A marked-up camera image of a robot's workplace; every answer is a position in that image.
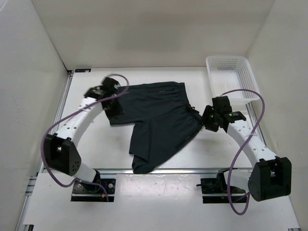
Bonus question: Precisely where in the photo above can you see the dark navy sport shorts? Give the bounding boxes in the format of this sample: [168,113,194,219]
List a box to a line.
[109,81,202,174]

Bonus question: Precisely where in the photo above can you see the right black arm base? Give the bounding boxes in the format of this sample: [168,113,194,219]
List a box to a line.
[196,169,247,204]

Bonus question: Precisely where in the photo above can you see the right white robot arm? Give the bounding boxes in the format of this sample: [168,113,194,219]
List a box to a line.
[202,105,292,202]

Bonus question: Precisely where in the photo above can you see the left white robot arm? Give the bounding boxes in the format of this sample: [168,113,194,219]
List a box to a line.
[40,84,129,193]

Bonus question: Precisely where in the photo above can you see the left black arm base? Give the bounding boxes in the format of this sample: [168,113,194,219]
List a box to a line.
[71,177,116,202]

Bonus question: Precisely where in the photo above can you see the white perforated plastic basket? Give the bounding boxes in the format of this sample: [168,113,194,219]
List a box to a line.
[205,55,259,105]

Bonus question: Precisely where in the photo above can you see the small dark label sticker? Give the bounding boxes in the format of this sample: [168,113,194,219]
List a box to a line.
[75,68,91,73]

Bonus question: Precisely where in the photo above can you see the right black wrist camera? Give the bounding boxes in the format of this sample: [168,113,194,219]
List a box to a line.
[212,96,232,115]

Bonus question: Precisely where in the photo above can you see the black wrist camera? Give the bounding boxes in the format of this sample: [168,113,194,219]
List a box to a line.
[212,96,232,115]
[99,77,120,94]

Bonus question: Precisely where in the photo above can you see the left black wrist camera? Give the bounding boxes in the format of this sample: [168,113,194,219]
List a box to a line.
[99,77,120,94]

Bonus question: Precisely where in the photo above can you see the front aluminium rail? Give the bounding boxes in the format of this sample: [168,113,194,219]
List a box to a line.
[40,168,253,176]

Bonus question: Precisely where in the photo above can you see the left aluminium frame rail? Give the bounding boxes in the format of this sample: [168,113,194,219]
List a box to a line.
[14,69,74,231]

